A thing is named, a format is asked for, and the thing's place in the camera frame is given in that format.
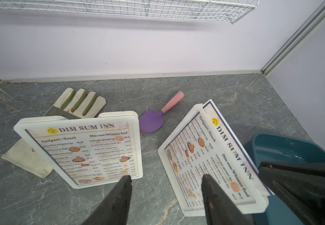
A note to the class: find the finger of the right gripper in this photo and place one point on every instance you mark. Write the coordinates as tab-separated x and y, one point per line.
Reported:
301	186

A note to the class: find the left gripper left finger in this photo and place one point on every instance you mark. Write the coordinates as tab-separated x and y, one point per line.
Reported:
114	209

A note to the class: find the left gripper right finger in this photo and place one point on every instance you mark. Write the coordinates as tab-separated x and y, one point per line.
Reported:
219	208

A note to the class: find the white menu holder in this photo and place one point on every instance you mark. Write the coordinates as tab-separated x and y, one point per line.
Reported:
207	160
80	149

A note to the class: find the teal plastic tray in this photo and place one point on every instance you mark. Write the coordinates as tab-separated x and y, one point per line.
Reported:
265	146

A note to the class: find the purple pink spoon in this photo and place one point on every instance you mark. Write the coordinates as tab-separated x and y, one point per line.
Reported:
152	120

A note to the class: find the white wire wall rack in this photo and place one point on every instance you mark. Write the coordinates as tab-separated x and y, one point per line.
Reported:
204	10

